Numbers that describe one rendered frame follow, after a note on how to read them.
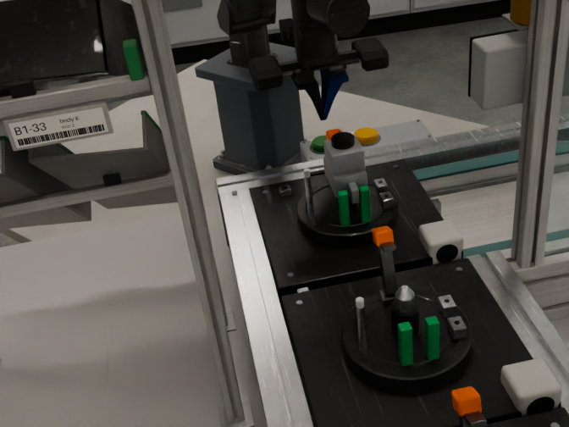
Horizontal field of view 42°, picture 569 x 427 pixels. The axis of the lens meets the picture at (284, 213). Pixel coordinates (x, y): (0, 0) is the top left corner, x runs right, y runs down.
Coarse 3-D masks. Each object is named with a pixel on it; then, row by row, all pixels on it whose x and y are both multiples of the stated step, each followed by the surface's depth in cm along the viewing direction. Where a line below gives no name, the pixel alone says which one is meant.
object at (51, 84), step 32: (32, 0) 66; (64, 0) 66; (96, 0) 66; (0, 32) 67; (32, 32) 66; (64, 32) 66; (96, 32) 66; (128, 32) 75; (0, 64) 67; (32, 64) 67; (64, 64) 67; (96, 64) 67
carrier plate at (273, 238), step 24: (384, 168) 112; (408, 168) 111; (264, 192) 110; (408, 192) 106; (264, 216) 105; (288, 216) 104; (408, 216) 101; (432, 216) 101; (264, 240) 101; (288, 240) 100; (408, 240) 97; (288, 264) 96; (312, 264) 95; (336, 264) 94; (360, 264) 94; (408, 264) 94; (432, 264) 94; (288, 288) 92; (312, 288) 93
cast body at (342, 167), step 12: (348, 132) 97; (324, 144) 97; (336, 144) 95; (348, 144) 95; (360, 144) 96; (324, 156) 100; (336, 156) 94; (348, 156) 94; (360, 156) 95; (324, 168) 101; (336, 168) 95; (348, 168) 95; (360, 168) 96; (336, 180) 95; (348, 180) 96; (360, 180) 96; (336, 192) 96; (348, 192) 97
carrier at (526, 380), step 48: (336, 288) 91; (432, 288) 89; (480, 288) 88; (336, 336) 84; (384, 336) 80; (432, 336) 75; (480, 336) 82; (336, 384) 78; (384, 384) 77; (432, 384) 76; (480, 384) 76; (528, 384) 73
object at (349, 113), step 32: (192, 96) 167; (352, 96) 158; (128, 128) 157; (160, 128) 155; (192, 128) 154; (320, 128) 148; (352, 128) 146; (448, 128) 142; (480, 128) 141; (64, 224) 130; (96, 224) 128
